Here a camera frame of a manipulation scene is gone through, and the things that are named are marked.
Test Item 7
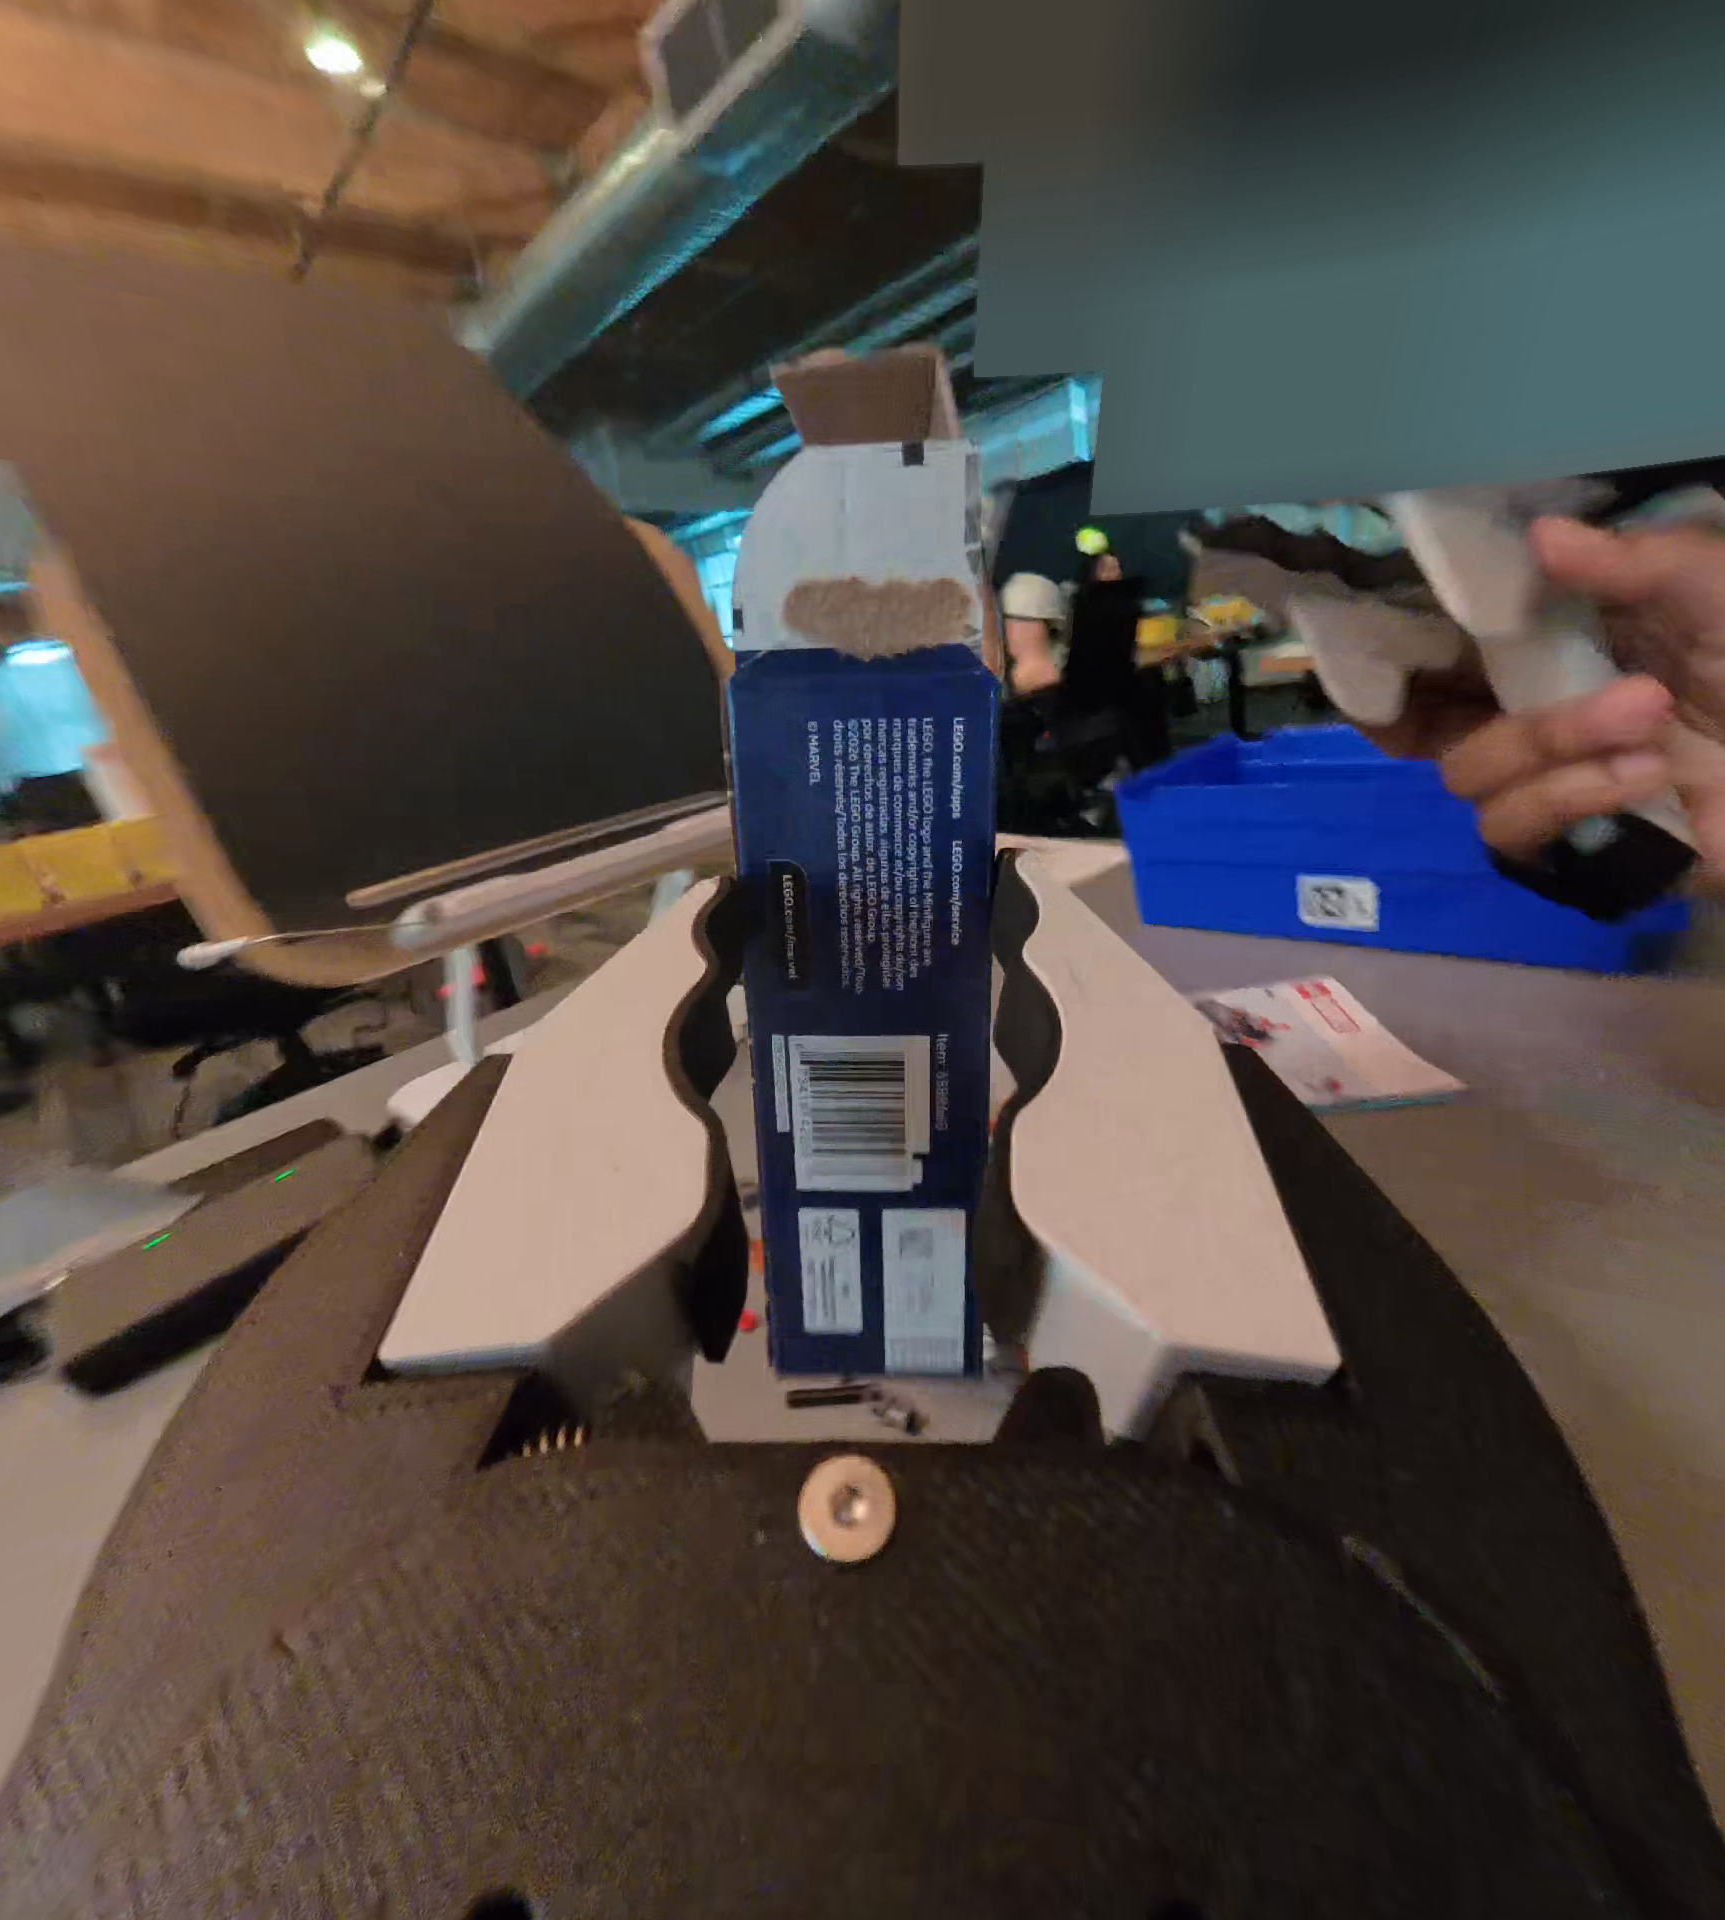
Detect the row of yellow bins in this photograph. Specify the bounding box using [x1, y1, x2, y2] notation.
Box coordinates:
[0, 816, 181, 928]

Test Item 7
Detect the lego instruction booklet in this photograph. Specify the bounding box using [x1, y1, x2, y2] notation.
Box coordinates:
[1192, 974, 1466, 1112]

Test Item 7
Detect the blue plastic bin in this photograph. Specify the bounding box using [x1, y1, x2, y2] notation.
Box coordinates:
[1115, 725, 1696, 978]

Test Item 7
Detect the white folding stand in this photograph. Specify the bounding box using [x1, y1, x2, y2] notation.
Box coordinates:
[175, 793, 736, 1142]

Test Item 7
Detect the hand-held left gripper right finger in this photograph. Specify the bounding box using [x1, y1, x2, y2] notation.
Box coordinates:
[974, 846, 1347, 1443]

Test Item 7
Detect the metal ceiling duct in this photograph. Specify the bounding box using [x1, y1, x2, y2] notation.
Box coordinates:
[463, 0, 900, 397]

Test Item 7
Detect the black box with green light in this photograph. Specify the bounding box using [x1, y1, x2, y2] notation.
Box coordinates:
[184, 1128, 386, 1206]
[58, 1184, 342, 1399]

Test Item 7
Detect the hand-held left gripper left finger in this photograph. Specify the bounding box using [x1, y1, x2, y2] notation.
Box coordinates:
[375, 874, 753, 1421]

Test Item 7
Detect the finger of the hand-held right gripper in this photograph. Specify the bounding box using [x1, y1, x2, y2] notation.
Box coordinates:
[1284, 588, 1471, 728]

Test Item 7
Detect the silver sheet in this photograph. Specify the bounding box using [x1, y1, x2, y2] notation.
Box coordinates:
[0, 1170, 197, 1377]

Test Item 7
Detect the dark screen with tan edge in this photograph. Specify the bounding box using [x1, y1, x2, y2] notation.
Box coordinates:
[0, 225, 736, 992]

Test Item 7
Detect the blue lego box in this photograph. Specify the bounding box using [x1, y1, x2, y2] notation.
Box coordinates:
[725, 349, 1006, 1383]

